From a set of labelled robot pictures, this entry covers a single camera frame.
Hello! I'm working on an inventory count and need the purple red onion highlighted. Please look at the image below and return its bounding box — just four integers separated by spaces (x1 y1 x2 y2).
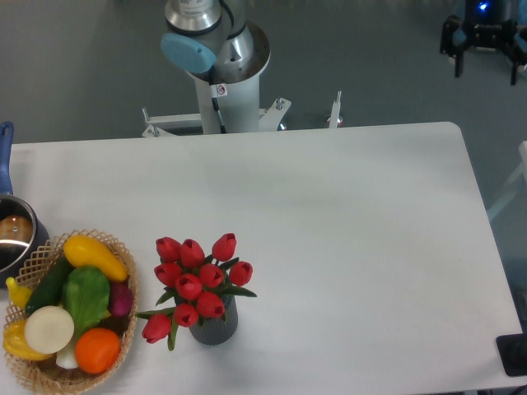
108 282 134 317

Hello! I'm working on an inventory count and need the woven wicker basket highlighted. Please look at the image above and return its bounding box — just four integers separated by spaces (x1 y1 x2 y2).
4 230 138 394

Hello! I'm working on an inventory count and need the white round onion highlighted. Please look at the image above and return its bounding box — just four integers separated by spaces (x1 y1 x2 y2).
24 306 74 354

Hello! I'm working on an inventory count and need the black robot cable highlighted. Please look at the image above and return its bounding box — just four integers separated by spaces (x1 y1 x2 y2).
209 65 228 135

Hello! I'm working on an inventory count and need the yellow bell pepper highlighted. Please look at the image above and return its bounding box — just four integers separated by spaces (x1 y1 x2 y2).
3 319 53 361

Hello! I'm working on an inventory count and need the green lettuce leaf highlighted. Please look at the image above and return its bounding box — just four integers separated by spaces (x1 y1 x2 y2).
62 266 110 340

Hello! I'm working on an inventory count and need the white frame at right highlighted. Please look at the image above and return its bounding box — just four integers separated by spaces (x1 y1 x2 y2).
487 141 526 221

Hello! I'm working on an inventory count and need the dark grey ribbed vase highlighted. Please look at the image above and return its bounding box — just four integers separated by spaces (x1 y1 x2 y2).
173 291 238 346

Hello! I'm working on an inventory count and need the yellow squash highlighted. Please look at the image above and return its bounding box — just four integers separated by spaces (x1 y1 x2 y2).
63 235 128 282

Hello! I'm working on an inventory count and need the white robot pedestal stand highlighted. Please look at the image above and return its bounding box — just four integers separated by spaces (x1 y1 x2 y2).
141 72 343 139

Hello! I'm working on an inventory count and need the orange fruit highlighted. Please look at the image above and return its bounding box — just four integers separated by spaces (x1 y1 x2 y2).
75 328 120 374

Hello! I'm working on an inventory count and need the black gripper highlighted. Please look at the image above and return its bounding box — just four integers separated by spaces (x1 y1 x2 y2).
440 0 526 86

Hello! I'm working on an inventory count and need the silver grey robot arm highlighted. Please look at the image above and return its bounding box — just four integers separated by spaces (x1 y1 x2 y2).
161 1 526 85

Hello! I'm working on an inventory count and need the black device at edge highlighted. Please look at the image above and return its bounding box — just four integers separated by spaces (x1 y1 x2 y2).
496 333 526 377

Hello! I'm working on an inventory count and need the red tulip bouquet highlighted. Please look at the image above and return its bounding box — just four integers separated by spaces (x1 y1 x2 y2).
136 233 257 351

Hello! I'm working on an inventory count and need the dark green cucumber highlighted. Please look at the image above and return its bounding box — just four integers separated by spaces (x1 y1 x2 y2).
25 256 74 317

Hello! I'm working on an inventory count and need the blue handled saucepan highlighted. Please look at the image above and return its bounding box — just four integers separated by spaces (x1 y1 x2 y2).
1 122 49 290

